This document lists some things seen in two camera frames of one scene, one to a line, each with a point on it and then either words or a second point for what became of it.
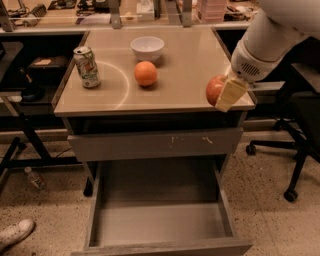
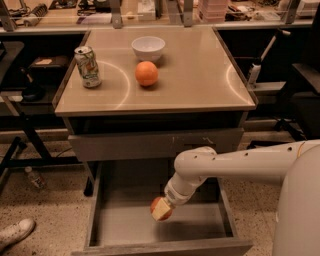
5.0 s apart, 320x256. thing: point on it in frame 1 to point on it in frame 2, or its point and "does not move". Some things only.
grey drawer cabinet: (140, 95) does not move
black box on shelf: (48, 67) does not move
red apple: (213, 88) to (153, 205)
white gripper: (247, 65) to (175, 196)
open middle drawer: (161, 207) does not move
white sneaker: (15, 232) does not move
